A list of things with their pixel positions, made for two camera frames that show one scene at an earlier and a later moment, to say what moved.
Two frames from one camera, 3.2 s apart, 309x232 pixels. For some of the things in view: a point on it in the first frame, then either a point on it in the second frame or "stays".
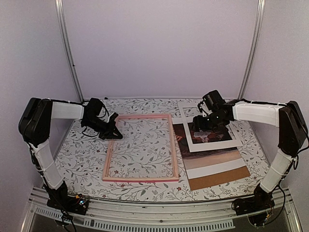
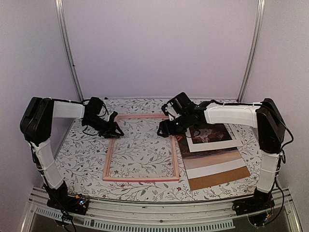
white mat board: (203, 146) stays
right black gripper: (198, 125) → (166, 130)
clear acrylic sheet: (145, 150) stays
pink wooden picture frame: (109, 151) stays
